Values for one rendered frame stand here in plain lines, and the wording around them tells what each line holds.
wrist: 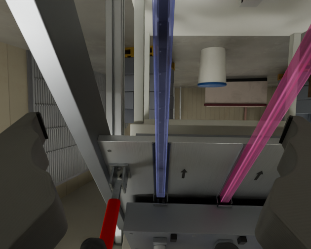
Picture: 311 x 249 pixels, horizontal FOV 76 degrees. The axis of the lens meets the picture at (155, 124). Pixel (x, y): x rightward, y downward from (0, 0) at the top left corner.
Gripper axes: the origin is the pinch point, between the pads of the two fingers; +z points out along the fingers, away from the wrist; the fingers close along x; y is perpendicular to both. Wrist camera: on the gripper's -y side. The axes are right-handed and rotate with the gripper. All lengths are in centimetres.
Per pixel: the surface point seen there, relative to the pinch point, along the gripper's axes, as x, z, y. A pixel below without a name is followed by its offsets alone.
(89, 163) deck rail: -9.5, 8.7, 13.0
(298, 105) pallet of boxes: 282, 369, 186
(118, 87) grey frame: -10.9, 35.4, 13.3
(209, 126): 15, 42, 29
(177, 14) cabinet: 5, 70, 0
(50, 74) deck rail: -9.3, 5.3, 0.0
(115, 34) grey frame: -11.4, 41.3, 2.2
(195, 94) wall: 150, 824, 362
